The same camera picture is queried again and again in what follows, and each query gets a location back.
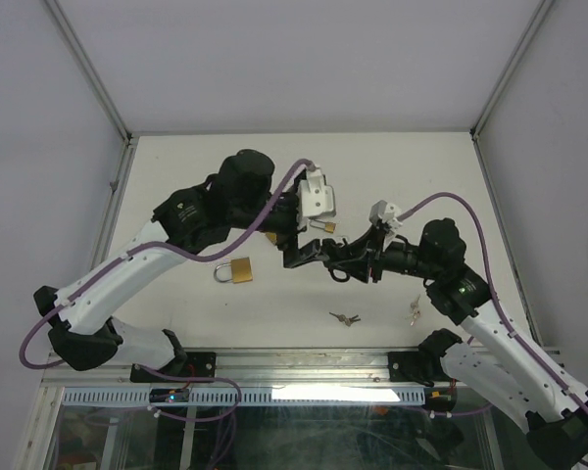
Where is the aluminium frame post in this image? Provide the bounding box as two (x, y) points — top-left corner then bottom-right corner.
(469, 0), (558, 141)
(41, 0), (132, 143)

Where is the long-shackle brass padlock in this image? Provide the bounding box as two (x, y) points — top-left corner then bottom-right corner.
(266, 232), (277, 245)

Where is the large brass padlock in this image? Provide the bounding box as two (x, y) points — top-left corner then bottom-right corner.
(213, 257), (254, 284)

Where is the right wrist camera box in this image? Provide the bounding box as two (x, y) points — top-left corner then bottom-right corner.
(368, 200), (403, 231)

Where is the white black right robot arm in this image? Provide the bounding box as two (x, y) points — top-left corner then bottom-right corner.
(325, 218), (588, 469)

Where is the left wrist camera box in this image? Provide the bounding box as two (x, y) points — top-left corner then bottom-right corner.
(294, 164), (336, 229)

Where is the aluminium frame post right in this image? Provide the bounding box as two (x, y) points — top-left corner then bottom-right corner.
(469, 0), (558, 141)

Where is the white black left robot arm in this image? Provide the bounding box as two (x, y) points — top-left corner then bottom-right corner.
(33, 149), (335, 381)

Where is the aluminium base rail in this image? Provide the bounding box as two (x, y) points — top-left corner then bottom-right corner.
(43, 347), (564, 388)

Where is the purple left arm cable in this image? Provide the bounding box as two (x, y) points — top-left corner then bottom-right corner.
(19, 157), (319, 422)

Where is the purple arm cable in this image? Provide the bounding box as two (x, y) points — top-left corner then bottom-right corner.
(19, 157), (319, 422)
(396, 192), (588, 469)

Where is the slotted cable duct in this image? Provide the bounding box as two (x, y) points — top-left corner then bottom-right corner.
(63, 385), (425, 407)

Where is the small silver key bunch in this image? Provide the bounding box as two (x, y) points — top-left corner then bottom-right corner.
(330, 312), (362, 327)

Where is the small brass padlock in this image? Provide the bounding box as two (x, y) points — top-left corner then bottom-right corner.
(309, 220), (336, 234)

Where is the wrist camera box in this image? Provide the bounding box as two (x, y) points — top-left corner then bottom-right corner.
(368, 200), (403, 231)
(294, 164), (336, 229)

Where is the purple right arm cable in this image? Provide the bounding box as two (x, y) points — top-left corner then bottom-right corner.
(396, 192), (588, 469)

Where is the silver key pair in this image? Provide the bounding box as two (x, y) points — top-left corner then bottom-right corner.
(406, 295), (421, 327)

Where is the aluminium frame post left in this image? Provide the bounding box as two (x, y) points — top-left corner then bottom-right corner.
(41, 0), (132, 143)

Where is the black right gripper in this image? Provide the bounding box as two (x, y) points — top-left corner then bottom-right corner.
(330, 223), (440, 283)

